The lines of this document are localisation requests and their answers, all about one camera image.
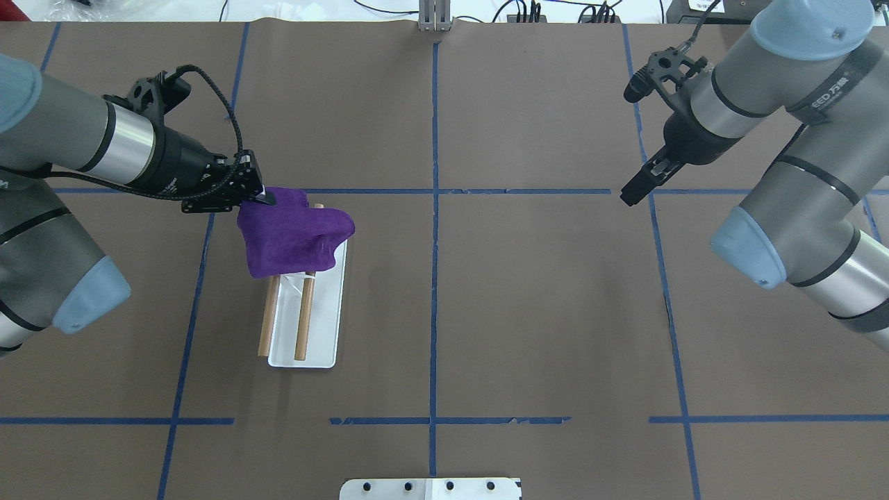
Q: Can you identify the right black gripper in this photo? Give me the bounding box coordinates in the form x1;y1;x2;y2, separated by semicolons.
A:
620;115;740;206

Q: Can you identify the purple towel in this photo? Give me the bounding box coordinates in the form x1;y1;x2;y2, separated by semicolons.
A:
236;187;356;279

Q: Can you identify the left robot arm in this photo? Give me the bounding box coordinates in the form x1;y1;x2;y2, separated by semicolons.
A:
1;55;276;356

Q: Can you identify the wooden rack rod near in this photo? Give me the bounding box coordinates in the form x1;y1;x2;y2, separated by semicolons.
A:
258;275;281;358

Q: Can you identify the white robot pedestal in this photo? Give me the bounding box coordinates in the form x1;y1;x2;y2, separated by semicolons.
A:
339;477;523;499

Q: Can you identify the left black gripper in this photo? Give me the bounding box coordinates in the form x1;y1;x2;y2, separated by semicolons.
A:
142;128;276;213

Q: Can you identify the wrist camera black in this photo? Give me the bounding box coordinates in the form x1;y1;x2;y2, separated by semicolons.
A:
623;42;709;111
125;71;192;121

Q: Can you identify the wooden rack rod far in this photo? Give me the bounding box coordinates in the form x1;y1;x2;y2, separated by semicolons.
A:
294;203;325;362

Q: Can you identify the wooden rack rod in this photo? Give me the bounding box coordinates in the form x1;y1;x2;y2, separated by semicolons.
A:
294;203;325;362
258;275;281;358

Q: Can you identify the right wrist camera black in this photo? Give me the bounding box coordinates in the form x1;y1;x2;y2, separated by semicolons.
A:
623;42;709;111

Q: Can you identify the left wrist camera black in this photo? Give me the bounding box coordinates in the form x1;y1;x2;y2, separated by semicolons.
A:
125;71;192;121

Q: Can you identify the white towel rack base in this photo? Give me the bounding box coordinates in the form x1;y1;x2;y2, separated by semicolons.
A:
266;241;349;369

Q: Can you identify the aluminium frame post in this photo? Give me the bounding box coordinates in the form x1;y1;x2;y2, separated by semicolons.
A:
418;0;454;33

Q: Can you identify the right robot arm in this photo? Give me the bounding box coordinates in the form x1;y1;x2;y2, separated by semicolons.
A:
620;1;888;349

